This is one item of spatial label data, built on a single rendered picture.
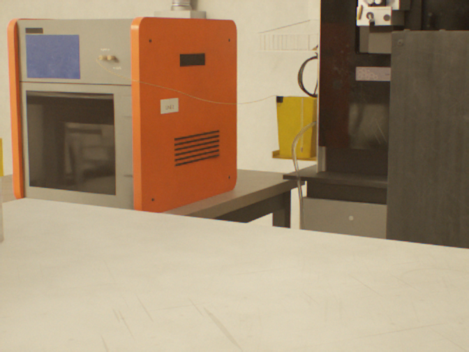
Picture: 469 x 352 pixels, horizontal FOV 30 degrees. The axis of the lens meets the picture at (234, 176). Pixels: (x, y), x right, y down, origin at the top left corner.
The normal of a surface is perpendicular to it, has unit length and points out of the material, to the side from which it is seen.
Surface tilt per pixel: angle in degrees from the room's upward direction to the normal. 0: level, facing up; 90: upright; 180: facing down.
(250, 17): 90
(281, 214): 90
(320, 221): 90
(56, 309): 0
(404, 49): 90
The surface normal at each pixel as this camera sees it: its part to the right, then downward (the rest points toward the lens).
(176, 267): 0.00, -0.99
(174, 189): 0.88, 0.07
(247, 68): -0.48, 0.14
